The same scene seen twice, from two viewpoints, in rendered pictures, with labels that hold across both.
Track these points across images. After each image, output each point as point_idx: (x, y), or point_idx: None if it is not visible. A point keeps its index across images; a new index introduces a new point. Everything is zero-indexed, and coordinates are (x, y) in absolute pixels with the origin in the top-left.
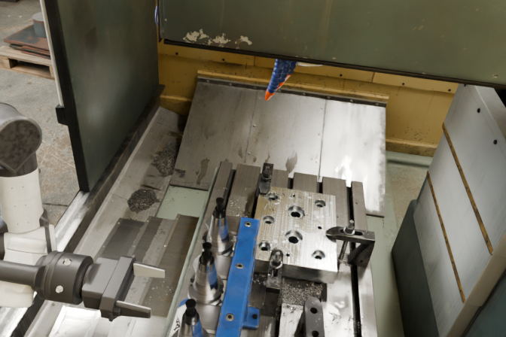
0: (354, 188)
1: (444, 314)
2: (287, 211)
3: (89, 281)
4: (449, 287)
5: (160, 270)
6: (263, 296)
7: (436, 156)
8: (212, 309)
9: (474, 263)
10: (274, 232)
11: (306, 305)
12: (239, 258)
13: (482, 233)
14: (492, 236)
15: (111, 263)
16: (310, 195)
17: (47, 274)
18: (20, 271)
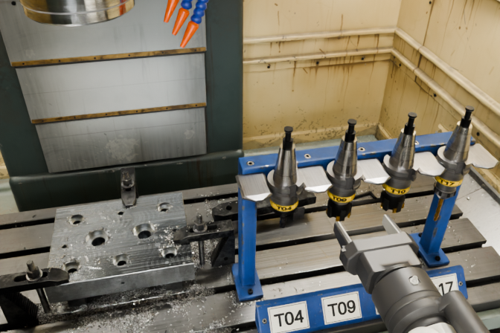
0: (1, 222)
1: (190, 140)
2: (98, 245)
3: (408, 262)
4: (176, 125)
5: (340, 223)
6: (210, 268)
7: (31, 97)
8: (359, 164)
9: (190, 78)
10: (141, 249)
11: (225, 212)
12: (299, 157)
13: (184, 53)
14: (196, 43)
15: (372, 256)
16: (59, 230)
17: (439, 296)
18: (469, 307)
